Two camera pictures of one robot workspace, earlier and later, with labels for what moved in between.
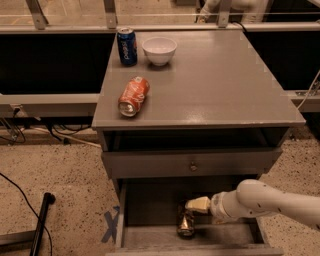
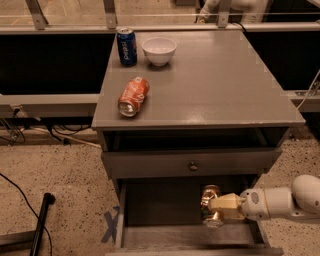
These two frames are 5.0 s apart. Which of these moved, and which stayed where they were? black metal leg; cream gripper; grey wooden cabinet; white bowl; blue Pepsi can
Moved: cream gripper
Stayed: black metal leg; grey wooden cabinet; blue Pepsi can; white bowl
